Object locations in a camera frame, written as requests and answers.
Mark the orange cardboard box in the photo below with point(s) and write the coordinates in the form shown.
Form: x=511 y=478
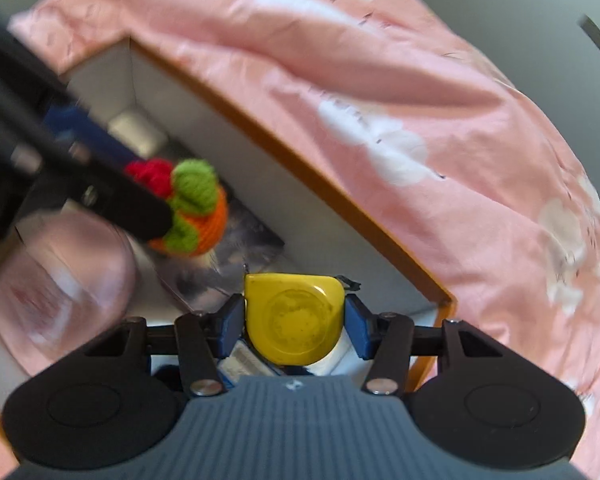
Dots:
x=280 y=200

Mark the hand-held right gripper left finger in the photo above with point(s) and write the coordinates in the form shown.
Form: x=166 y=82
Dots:
x=232 y=320

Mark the white box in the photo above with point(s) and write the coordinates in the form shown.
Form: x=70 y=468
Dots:
x=137 y=132

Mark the crocheted potted flower toy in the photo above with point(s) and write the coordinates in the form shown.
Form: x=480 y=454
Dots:
x=200 y=195

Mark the pink printed blanket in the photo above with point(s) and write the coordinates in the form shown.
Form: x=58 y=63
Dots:
x=430 y=110

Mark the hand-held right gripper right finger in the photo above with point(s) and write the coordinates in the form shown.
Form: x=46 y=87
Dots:
x=357 y=325

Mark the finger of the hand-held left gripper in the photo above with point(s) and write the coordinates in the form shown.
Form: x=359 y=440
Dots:
x=90 y=130
x=115 y=195

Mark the yellow tape measure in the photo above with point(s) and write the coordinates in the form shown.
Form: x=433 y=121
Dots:
x=290 y=320

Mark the pink white striped plush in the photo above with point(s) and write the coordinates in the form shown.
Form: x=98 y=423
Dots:
x=55 y=285

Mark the small printed card box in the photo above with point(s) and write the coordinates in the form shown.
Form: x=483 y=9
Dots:
x=230 y=255

